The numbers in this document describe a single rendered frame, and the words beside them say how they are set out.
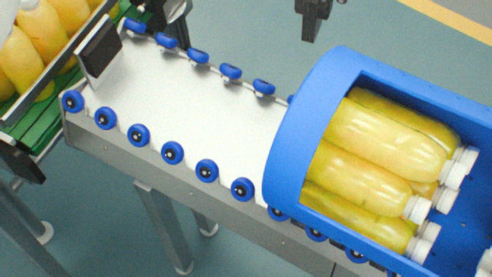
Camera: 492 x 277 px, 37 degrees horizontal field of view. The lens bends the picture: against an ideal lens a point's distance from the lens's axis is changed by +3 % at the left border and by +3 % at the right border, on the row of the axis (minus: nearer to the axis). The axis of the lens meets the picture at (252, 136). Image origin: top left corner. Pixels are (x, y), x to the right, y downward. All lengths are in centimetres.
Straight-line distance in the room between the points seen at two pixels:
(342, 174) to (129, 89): 54
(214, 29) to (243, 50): 14
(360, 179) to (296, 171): 10
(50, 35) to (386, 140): 69
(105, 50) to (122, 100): 10
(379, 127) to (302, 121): 11
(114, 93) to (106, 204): 97
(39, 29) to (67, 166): 111
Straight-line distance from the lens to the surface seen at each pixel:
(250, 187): 126
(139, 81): 145
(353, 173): 108
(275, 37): 263
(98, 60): 140
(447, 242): 126
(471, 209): 128
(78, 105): 140
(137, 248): 230
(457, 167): 107
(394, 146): 105
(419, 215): 109
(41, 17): 141
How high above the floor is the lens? 212
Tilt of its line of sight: 61 degrees down
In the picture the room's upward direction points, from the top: 7 degrees counter-clockwise
